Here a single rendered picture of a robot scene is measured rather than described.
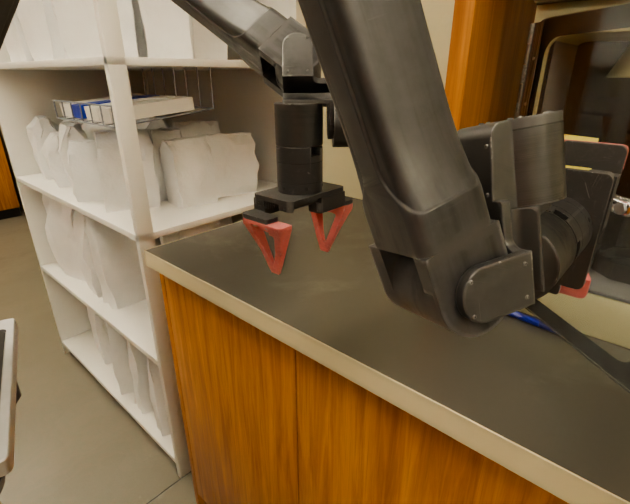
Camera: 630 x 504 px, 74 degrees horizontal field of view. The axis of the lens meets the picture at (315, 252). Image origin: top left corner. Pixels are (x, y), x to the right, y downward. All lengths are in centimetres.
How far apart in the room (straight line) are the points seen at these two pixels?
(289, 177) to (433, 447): 43
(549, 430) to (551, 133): 38
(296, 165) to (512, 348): 43
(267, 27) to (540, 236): 39
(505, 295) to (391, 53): 15
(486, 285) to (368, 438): 52
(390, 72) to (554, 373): 53
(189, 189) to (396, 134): 121
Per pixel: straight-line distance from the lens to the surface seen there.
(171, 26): 139
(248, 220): 51
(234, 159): 152
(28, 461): 203
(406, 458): 72
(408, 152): 24
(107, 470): 187
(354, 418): 74
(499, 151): 29
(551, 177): 31
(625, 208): 50
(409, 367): 62
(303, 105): 49
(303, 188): 50
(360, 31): 24
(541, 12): 74
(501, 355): 69
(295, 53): 52
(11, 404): 50
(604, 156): 42
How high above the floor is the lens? 132
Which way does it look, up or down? 23 degrees down
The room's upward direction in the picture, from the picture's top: straight up
